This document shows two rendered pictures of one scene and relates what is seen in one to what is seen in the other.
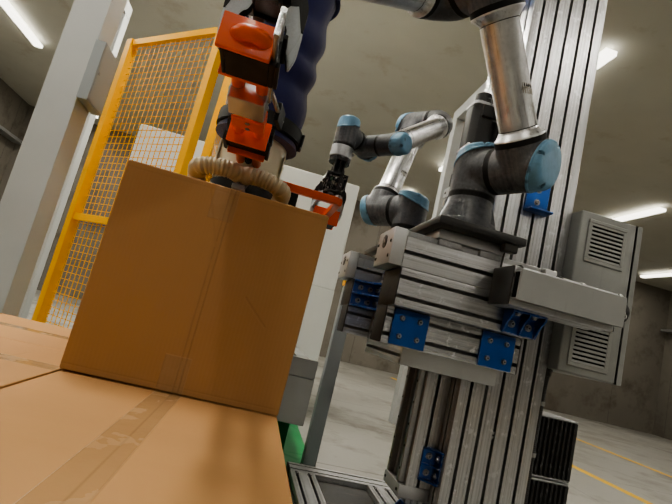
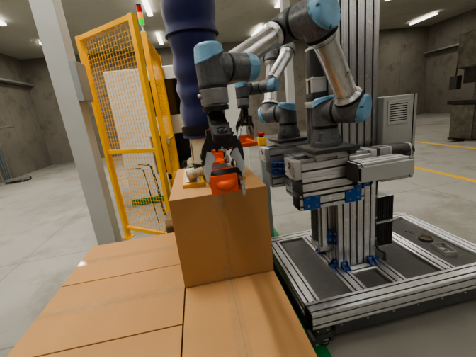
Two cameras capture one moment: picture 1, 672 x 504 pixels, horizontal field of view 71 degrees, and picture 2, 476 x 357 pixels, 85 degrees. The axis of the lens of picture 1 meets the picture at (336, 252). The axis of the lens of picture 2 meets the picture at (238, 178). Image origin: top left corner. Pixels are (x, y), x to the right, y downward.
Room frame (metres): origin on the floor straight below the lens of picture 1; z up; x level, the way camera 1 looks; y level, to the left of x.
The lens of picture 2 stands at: (-0.09, 0.14, 1.26)
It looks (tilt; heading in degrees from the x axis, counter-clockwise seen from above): 15 degrees down; 0
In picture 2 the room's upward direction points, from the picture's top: 7 degrees counter-clockwise
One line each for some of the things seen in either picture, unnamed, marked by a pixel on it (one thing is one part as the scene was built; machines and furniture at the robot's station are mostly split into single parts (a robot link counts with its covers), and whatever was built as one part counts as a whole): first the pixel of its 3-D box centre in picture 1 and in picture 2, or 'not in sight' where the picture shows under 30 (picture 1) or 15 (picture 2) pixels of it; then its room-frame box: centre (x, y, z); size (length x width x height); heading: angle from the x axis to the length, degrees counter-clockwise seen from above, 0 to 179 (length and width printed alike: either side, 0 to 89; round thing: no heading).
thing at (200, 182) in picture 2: not in sight; (193, 173); (1.19, 0.37, 0.97); 0.34 x 0.10 x 0.05; 9
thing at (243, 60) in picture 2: not in sight; (236, 69); (0.71, 0.11, 1.37); 0.11 x 0.11 x 0.08; 37
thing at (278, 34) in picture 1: (281, 82); (237, 173); (0.68, 0.14, 1.07); 0.31 x 0.03 x 0.05; 9
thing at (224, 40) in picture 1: (247, 52); (222, 180); (0.61, 0.19, 1.07); 0.08 x 0.07 x 0.05; 9
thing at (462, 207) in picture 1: (467, 215); (325, 134); (1.17, -0.31, 1.09); 0.15 x 0.15 x 0.10
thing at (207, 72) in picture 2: not in sight; (211, 66); (0.64, 0.18, 1.37); 0.09 x 0.08 x 0.11; 127
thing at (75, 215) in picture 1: (118, 211); (129, 144); (2.47, 1.16, 1.05); 0.87 x 0.10 x 2.10; 60
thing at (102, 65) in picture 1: (98, 79); (81, 82); (2.19, 1.32, 1.62); 0.20 x 0.05 x 0.30; 8
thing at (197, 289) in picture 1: (214, 291); (217, 212); (1.20, 0.27, 0.75); 0.60 x 0.40 x 0.40; 8
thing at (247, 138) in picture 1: (249, 138); (212, 159); (0.96, 0.24, 1.07); 0.10 x 0.08 x 0.06; 99
